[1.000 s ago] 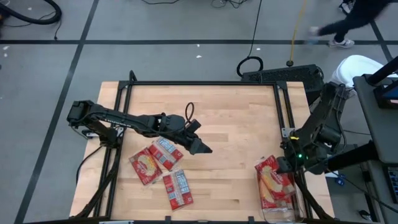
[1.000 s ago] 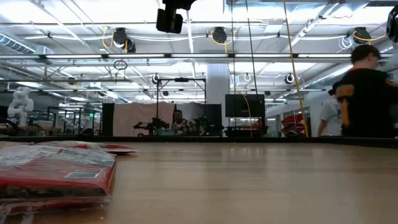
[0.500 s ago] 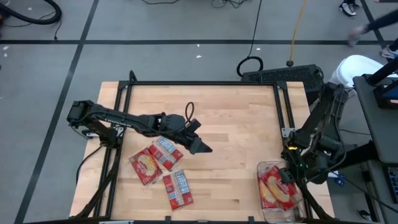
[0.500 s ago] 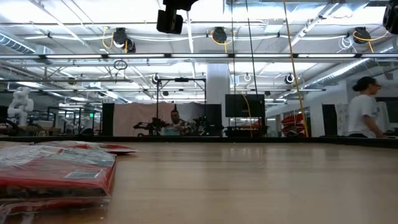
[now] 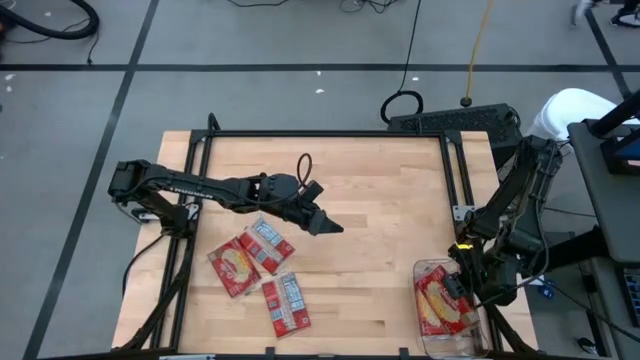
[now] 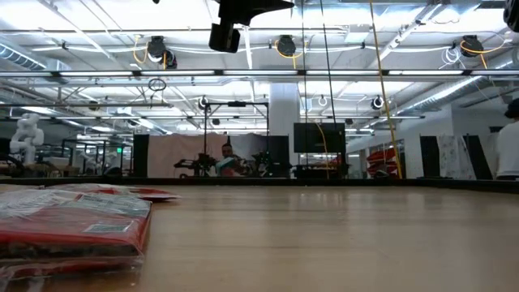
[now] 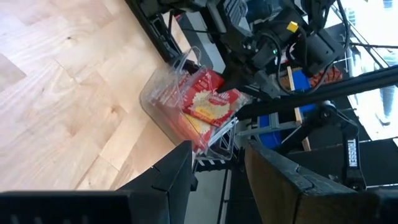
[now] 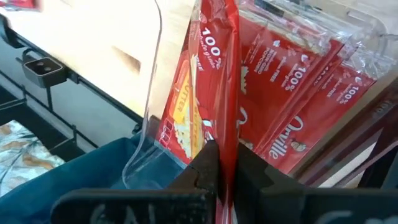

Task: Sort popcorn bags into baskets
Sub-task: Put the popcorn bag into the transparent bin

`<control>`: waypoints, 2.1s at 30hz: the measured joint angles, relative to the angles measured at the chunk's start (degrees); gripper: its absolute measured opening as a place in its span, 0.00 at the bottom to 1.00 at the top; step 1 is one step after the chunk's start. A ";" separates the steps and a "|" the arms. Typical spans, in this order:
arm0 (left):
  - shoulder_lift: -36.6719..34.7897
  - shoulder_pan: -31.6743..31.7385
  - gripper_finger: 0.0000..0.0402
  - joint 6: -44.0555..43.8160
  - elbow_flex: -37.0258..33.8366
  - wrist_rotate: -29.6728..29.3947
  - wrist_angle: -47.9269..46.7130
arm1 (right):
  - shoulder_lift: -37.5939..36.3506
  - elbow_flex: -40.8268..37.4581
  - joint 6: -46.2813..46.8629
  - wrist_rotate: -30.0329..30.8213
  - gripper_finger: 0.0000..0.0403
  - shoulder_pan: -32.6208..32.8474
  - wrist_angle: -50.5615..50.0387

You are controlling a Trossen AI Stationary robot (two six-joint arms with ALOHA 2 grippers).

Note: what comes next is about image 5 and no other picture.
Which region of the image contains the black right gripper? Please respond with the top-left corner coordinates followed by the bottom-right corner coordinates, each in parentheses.
top-left (442, 241), bottom-right (484, 302)

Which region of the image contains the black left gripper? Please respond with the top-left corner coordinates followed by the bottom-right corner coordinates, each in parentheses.
top-left (259, 173), bottom-right (345, 237)

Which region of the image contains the clear plastic bin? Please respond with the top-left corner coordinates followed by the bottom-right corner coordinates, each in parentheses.
top-left (412, 257), bottom-right (494, 360)

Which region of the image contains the black desk support bar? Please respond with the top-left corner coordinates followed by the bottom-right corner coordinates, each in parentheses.
top-left (529, 225), bottom-right (610, 277)

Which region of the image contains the black keyboard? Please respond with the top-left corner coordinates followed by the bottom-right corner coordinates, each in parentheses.
top-left (621, 266), bottom-right (640, 329)

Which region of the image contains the grey side desk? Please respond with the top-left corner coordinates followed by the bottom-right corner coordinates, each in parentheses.
top-left (567, 118), bottom-right (640, 265)

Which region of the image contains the white rounded object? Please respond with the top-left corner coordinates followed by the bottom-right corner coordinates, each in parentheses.
top-left (524, 87), bottom-right (640, 144)

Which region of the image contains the black round pole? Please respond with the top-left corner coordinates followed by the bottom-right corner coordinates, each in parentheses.
top-left (588, 89), bottom-right (640, 139)

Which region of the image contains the person's shoe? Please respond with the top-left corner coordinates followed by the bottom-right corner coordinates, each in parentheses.
top-left (609, 0), bottom-right (640, 27)

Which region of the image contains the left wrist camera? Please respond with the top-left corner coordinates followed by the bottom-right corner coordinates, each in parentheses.
top-left (301, 179), bottom-right (325, 202)

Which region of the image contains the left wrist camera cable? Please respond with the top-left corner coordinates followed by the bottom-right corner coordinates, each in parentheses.
top-left (296, 152), bottom-right (314, 190)

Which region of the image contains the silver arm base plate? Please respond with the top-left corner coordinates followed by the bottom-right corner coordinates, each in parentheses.
top-left (130, 202), bottom-right (202, 225)
top-left (452, 204), bottom-right (476, 224)

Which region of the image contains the black metal table frame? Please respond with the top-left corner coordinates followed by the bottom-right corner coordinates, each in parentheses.
top-left (112, 112), bottom-right (539, 360)

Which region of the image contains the black looped power cable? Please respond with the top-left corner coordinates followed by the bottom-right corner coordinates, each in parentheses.
top-left (379, 0), bottom-right (425, 125)

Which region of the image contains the yellow extension cable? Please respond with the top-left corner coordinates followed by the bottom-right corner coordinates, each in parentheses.
top-left (459, 0), bottom-right (496, 109)

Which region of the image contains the black vacuum hose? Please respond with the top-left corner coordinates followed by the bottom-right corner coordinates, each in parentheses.
top-left (0, 0), bottom-right (100, 43)

